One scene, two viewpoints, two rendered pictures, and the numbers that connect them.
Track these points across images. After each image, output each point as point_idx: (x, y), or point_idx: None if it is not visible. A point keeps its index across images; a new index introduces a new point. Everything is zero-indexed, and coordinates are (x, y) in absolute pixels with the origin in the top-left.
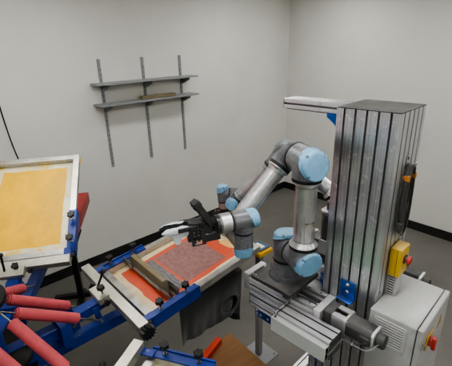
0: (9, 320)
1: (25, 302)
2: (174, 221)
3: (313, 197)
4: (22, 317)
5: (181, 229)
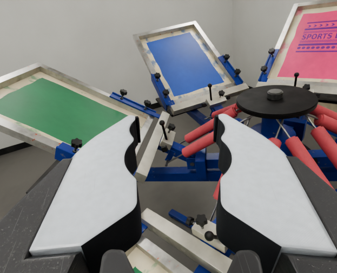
0: (275, 137)
1: (323, 144)
2: (297, 166)
3: None
4: (288, 147)
5: (46, 177)
